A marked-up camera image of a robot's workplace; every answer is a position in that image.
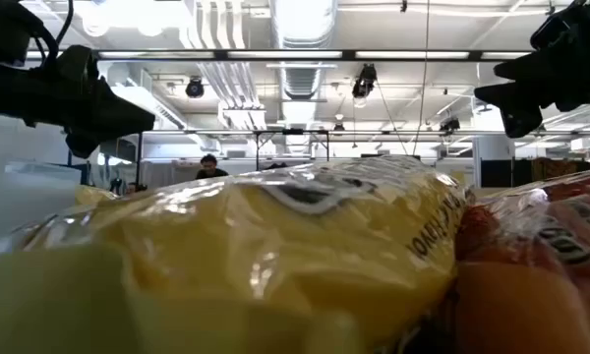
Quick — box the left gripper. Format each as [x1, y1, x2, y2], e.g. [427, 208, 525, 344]
[0, 46, 156, 159]

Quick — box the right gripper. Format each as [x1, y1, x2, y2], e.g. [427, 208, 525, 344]
[474, 0, 590, 139]

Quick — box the black overhead light bar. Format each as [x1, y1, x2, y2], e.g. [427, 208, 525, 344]
[22, 47, 540, 64]

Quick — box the black overhead camera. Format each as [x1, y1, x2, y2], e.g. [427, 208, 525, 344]
[351, 62, 379, 99]

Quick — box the black vertical post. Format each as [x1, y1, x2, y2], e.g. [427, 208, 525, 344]
[135, 131, 144, 186]

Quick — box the yellow Maruchan noodle pack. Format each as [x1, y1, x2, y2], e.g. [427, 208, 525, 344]
[75, 185, 122, 207]
[0, 155, 473, 354]

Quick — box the silver ventilation duct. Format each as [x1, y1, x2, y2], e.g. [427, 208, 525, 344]
[269, 0, 338, 99]

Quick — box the person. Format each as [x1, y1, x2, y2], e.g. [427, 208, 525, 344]
[195, 153, 230, 181]

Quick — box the black partition panel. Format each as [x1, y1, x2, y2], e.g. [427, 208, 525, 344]
[480, 157, 535, 189]

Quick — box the clear plastic bin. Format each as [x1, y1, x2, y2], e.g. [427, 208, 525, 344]
[0, 156, 88, 247]

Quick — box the distant black metal frame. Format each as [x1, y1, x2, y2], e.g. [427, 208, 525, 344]
[253, 127, 331, 172]

